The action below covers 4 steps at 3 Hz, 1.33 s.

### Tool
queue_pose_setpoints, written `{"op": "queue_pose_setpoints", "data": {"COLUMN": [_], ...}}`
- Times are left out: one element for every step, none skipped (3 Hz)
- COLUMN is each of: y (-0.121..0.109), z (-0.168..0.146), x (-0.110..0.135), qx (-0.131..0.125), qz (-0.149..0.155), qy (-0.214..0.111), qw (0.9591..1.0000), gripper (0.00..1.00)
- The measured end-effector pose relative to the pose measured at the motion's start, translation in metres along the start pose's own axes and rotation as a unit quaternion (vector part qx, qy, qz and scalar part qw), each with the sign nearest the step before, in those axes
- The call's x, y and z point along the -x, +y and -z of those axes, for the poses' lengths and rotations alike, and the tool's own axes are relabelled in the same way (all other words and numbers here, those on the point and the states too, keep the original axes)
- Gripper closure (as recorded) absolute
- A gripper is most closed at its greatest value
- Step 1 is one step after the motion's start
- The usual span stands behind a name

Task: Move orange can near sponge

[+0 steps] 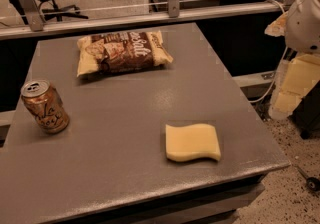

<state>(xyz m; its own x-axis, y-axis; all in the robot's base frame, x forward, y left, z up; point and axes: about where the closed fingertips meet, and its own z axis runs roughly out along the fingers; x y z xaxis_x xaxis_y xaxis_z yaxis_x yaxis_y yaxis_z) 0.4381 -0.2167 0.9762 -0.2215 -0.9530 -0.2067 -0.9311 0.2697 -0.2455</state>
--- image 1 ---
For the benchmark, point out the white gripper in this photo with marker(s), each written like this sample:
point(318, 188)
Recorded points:
point(304, 24)

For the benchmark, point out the orange soda can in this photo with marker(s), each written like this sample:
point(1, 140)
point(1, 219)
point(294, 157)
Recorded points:
point(42, 100)

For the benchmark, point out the yellow sponge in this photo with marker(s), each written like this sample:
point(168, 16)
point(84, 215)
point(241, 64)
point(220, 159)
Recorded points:
point(192, 142)

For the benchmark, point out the black caster wheel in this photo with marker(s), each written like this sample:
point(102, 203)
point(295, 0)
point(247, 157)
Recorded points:
point(312, 183)

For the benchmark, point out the brown and yellow chip bag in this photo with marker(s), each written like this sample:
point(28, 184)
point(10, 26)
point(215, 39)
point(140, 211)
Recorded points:
point(121, 52)

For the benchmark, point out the metal guard rail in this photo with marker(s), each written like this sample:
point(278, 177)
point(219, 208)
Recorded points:
point(140, 14)

